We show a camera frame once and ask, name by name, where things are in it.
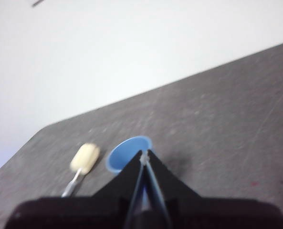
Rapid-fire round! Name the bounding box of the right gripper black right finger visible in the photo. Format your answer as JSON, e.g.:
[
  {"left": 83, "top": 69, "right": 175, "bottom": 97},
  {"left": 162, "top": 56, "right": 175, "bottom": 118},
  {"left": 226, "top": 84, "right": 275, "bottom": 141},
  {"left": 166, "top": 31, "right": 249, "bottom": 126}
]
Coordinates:
[{"left": 146, "top": 148, "right": 283, "bottom": 229}]

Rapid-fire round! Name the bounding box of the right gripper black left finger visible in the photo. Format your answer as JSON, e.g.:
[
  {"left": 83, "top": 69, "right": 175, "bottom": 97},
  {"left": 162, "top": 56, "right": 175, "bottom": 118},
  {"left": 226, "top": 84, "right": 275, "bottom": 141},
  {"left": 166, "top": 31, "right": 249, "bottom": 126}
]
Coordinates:
[{"left": 4, "top": 149, "right": 145, "bottom": 229}]

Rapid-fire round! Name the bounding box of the grey-handled sponge cup brush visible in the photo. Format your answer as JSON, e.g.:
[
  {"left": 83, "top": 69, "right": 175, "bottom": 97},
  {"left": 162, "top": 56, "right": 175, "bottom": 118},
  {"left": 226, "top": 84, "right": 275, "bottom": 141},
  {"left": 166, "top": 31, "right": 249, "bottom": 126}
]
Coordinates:
[{"left": 61, "top": 142, "right": 101, "bottom": 198}]

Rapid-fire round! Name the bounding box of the blue ribbed plastic cup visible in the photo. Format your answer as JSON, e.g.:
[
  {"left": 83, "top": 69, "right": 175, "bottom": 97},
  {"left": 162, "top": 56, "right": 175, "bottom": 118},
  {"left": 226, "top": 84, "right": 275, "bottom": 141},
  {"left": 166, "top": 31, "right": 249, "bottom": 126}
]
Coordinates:
[{"left": 106, "top": 135, "right": 154, "bottom": 177}]

